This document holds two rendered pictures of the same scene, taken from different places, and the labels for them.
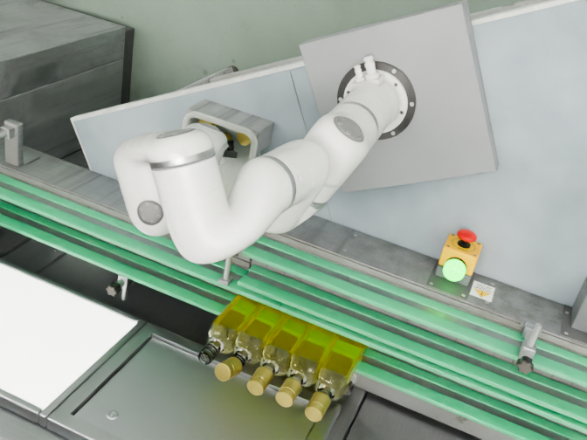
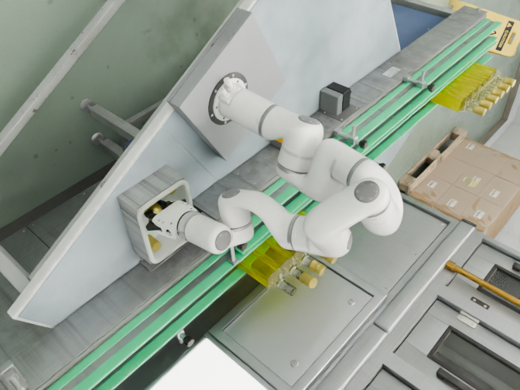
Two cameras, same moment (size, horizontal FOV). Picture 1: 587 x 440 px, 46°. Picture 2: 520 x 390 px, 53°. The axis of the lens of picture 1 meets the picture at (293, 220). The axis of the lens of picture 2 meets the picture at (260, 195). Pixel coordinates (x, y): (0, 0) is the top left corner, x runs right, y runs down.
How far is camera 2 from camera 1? 1.21 m
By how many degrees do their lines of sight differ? 51
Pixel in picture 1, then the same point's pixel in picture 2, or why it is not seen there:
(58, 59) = not seen: outside the picture
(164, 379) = (266, 330)
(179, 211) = (394, 217)
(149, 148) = (374, 208)
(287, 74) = (162, 131)
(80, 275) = not seen: hidden behind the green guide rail
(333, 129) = (314, 127)
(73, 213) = (116, 347)
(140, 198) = (347, 241)
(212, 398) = (288, 306)
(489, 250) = not seen: hidden behind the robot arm
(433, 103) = (253, 74)
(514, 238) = (292, 102)
